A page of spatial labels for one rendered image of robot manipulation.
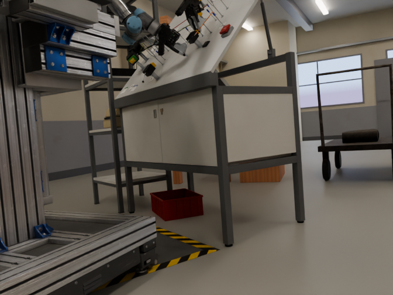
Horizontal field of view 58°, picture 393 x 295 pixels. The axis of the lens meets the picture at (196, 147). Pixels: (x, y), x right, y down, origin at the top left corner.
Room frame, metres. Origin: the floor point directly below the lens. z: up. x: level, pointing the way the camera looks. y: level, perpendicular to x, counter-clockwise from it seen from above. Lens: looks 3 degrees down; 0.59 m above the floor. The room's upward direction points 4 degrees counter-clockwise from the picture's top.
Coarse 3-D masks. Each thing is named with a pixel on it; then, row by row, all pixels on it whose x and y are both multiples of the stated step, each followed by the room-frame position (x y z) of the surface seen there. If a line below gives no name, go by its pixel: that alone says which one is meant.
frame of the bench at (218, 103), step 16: (224, 112) 1.76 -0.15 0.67; (224, 128) 1.76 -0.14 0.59; (224, 144) 1.75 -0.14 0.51; (224, 160) 1.75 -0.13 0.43; (272, 160) 1.94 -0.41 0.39; (288, 160) 2.02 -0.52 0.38; (128, 176) 2.68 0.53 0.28; (192, 176) 3.01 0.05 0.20; (224, 176) 1.74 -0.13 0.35; (128, 192) 2.68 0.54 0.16; (224, 192) 1.74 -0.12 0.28; (128, 208) 2.70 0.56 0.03; (224, 208) 1.75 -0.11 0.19; (304, 208) 2.08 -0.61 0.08; (224, 224) 1.75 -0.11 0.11; (224, 240) 1.76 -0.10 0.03
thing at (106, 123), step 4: (116, 108) 2.83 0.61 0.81; (108, 112) 2.93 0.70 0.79; (116, 112) 2.83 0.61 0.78; (108, 116) 2.93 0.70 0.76; (116, 116) 2.82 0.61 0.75; (104, 120) 2.94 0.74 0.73; (108, 120) 2.88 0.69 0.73; (116, 120) 2.81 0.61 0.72; (104, 124) 2.94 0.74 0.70; (108, 124) 2.88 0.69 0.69; (116, 124) 2.81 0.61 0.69; (120, 124) 2.83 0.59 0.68
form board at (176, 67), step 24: (216, 0) 2.44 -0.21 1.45; (240, 0) 2.08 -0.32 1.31; (216, 24) 2.11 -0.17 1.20; (240, 24) 1.85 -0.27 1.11; (168, 48) 2.52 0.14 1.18; (192, 48) 2.14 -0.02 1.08; (216, 48) 1.86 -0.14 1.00; (168, 72) 2.17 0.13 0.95; (192, 72) 1.88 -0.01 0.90; (120, 96) 2.62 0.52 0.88
